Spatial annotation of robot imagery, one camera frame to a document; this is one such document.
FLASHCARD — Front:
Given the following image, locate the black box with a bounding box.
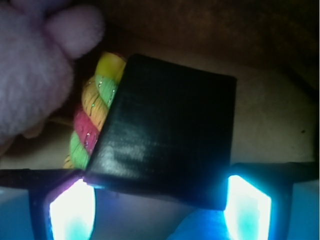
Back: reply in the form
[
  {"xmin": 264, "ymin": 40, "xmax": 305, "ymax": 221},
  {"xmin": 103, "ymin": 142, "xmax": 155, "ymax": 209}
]
[{"xmin": 85, "ymin": 54, "xmax": 237, "ymax": 210}]

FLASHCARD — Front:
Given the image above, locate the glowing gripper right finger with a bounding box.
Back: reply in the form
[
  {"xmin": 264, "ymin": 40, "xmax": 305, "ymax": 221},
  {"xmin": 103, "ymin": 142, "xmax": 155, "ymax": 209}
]
[{"xmin": 224, "ymin": 162, "xmax": 317, "ymax": 240}]

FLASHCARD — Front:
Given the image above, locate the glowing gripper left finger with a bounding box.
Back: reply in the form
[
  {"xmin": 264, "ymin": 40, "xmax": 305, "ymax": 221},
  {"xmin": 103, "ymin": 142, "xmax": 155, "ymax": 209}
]
[{"xmin": 0, "ymin": 169, "xmax": 96, "ymax": 240}]

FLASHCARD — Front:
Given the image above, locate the pink plush bunny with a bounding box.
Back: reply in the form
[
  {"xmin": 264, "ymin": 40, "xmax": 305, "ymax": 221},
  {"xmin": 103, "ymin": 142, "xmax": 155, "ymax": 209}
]
[{"xmin": 0, "ymin": 0, "xmax": 105, "ymax": 154}]

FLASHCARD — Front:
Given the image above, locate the red yellow green rope toy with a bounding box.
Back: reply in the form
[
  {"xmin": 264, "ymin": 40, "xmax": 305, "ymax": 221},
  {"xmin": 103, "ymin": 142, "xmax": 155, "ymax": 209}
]
[{"xmin": 63, "ymin": 52, "xmax": 127, "ymax": 169}]

